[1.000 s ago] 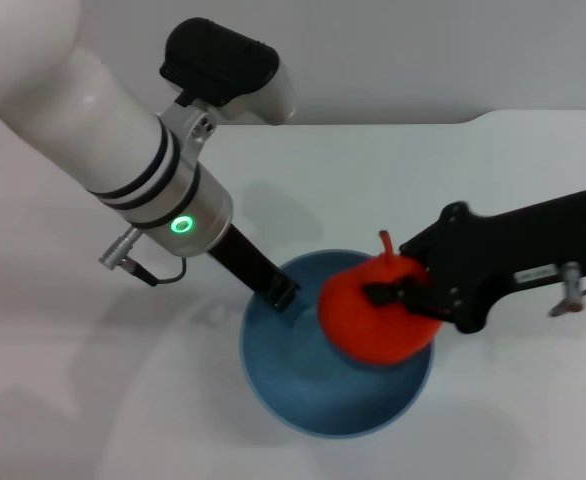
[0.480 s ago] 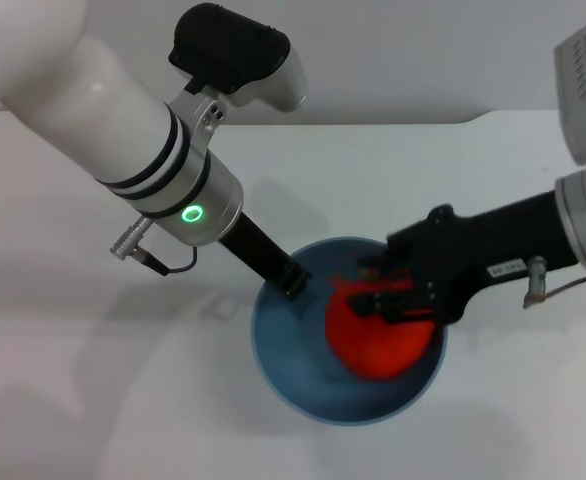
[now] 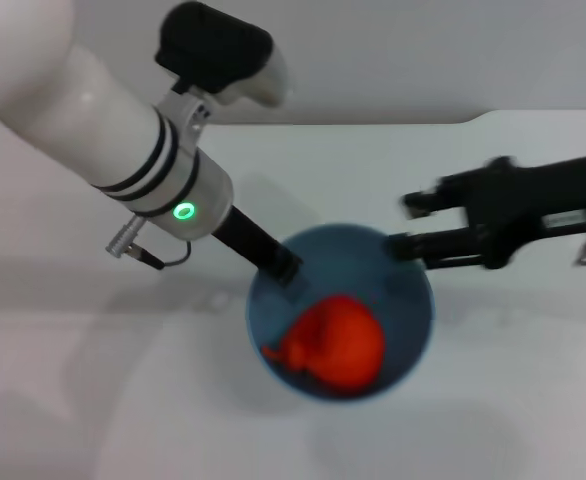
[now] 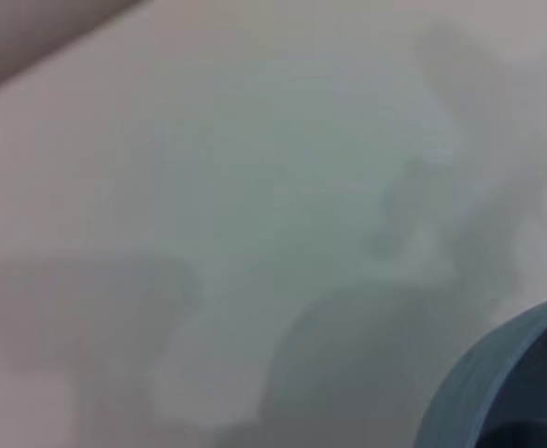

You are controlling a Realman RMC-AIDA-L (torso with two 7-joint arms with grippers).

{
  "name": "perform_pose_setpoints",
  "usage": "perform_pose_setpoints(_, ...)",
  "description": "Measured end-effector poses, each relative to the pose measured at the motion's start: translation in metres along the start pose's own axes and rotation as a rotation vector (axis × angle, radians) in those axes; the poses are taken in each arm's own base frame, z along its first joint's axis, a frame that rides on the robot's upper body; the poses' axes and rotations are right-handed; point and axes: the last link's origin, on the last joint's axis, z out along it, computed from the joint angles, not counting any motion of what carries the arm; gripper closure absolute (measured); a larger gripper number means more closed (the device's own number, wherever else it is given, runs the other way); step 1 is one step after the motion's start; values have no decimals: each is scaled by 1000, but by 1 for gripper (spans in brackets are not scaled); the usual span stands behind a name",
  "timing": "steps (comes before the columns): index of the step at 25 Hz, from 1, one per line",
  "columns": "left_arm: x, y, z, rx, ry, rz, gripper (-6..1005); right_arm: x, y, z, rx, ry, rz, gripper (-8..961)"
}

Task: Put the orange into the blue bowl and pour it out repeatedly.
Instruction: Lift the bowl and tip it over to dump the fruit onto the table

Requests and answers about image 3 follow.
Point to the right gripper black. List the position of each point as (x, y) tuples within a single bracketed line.
[(513, 205)]

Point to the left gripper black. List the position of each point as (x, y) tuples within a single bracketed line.
[(245, 235)]

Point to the blue bowl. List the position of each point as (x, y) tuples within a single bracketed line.
[(403, 310)]

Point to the orange toy fruit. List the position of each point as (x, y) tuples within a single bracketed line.
[(343, 345)]

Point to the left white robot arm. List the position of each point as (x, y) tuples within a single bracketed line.
[(98, 120)]

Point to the black and white wrist camera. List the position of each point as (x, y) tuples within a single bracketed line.
[(213, 45)]

